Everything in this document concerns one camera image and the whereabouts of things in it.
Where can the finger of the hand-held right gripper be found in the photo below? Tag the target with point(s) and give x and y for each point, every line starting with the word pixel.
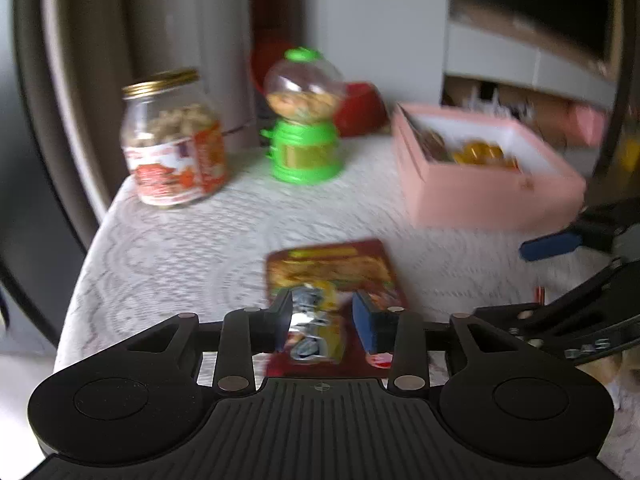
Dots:
pixel 590 300
pixel 550 246

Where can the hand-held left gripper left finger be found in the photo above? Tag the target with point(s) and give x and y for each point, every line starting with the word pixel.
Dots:
pixel 282 320

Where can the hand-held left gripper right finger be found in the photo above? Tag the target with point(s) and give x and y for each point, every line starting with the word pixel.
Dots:
pixel 367 325

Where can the silver yellow snack packet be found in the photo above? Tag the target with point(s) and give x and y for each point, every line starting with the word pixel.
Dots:
pixel 320 332

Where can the dark red snack packet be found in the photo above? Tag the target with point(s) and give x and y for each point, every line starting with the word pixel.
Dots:
pixel 330 265

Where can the pink cardboard box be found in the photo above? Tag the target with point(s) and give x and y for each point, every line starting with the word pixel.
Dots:
pixel 475 200

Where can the amber candies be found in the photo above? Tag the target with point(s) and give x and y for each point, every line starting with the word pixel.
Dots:
pixel 480 152

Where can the small red white packet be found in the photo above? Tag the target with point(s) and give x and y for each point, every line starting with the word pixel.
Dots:
pixel 540 295

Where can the white lace tablecloth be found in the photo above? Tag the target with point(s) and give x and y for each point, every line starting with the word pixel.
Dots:
pixel 200 250

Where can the yellow object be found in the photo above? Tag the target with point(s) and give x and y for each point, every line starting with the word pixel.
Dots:
pixel 627 157

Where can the small pink box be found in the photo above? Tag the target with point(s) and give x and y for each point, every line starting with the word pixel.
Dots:
pixel 585 125

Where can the brown wrapped snack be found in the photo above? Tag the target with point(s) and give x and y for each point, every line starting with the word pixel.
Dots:
pixel 432 144

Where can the green candy dispenser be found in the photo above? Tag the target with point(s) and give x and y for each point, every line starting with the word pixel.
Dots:
pixel 305 155

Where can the glass jar with orange label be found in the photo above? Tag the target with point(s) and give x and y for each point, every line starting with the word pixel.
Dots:
pixel 170 160

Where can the white television cabinet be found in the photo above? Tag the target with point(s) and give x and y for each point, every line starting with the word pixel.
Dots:
pixel 500 55

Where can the red bowl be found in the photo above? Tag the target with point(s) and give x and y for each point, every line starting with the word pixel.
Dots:
pixel 360 110

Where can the black television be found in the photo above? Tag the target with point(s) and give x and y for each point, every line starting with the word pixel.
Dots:
pixel 540 0

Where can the red round lid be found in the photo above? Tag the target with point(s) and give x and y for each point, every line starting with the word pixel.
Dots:
pixel 262 60

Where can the dark chair frame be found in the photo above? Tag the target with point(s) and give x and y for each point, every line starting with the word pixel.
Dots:
pixel 612 110

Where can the beige curved chair frame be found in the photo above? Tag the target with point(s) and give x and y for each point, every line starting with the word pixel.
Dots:
pixel 65 60

